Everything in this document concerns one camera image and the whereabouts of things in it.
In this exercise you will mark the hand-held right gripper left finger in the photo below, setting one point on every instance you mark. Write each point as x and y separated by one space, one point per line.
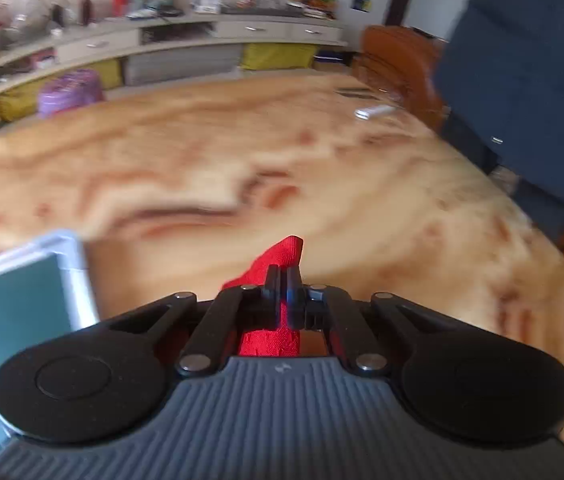
273 296

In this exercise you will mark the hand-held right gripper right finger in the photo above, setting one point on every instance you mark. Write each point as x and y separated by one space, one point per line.
292 301

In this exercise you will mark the red cloth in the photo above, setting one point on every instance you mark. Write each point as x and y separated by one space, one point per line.
282 256

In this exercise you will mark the person in blue clothes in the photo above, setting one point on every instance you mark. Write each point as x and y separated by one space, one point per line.
527 65

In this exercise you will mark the small white device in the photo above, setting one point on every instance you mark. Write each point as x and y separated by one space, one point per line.
374 111

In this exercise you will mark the flat dark object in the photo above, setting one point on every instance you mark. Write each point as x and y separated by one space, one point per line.
354 92

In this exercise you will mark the yellow storage box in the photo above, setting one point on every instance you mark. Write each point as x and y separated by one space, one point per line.
16 100
278 56

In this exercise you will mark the teal box with blue rim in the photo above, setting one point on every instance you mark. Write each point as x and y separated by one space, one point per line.
11 330

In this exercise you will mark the long beige media cabinet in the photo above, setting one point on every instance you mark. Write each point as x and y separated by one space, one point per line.
181 35

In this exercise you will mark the purple plastic container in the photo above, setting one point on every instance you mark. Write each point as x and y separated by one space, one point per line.
69 94

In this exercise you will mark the white box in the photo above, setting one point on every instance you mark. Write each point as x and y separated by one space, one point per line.
206 4

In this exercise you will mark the red cup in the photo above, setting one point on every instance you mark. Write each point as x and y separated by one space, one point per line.
120 5

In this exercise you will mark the dark bottle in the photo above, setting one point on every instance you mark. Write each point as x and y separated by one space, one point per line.
85 11

